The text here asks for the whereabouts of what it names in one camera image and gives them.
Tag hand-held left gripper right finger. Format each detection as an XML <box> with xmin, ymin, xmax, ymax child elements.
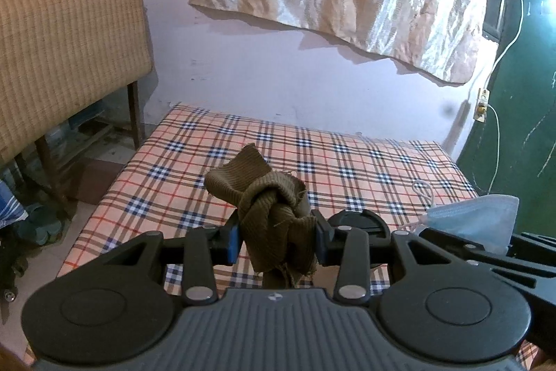
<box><xmin>310</xmin><ymin>209</ymin><xmax>469</xmax><ymax>304</ymax></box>

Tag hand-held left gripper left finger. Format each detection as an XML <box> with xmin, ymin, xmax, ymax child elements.
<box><xmin>102</xmin><ymin>223</ymin><xmax>243</xmax><ymax>307</ymax></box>

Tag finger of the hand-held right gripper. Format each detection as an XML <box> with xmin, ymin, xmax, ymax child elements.
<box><xmin>469</xmin><ymin>262</ymin><xmax>556</xmax><ymax>311</ymax></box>
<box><xmin>419</xmin><ymin>227</ymin><xmax>556</xmax><ymax>264</ymax></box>

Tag olive green knotted cloth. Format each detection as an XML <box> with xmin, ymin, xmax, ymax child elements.
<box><xmin>204</xmin><ymin>144</ymin><xmax>320</xmax><ymax>289</ymax></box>

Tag blue face mask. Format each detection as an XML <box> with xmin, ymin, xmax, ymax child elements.
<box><xmin>402</xmin><ymin>180</ymin><xmax>521</xmax><ymax>255</ymax></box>

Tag plaid covered table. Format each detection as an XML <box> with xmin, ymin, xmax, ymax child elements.
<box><xmin>56</xmin><ymin>102</ymin><xmax>537</xmax><ymax>371</ymax></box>

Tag green door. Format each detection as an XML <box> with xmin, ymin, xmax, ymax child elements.
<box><xmin>454</xmin><ymin>0</ymin><xmax>556</xmax><ymax>241</ymax></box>

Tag dark green cloth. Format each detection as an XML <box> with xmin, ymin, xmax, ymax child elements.
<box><xmin>17</xmin><ymin>203</ymin><xmax>66</xmax><ymax>245</ymax></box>

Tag dark cloth pile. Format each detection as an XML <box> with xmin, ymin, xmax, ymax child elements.
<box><xmin>0</xmin><ymin>232</ymin><xmax>27</xmax><ymax>302</ymax></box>

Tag blue plaid cloth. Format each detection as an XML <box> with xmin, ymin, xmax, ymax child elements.
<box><xmin>0</xmin><ymin>180</ymin><xmax>29</xmax><ymax>228</ymax></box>

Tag white cable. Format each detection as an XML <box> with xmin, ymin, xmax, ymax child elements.
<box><xmin>475</xmin><ymin>0</ymin><xmax>526</xmax><ymax>195</ymax></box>

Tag wall socket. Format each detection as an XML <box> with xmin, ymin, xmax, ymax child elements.
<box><xmin>475</xmin><ymin>88</ymin><xmax>489</xmax><ymax>123</ymax></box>

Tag wooden bench frame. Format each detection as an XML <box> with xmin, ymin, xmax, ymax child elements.
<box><xmin>13</xmin><ymin>78</ymin><xmax>146</xmax><ymax>219</ymax></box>

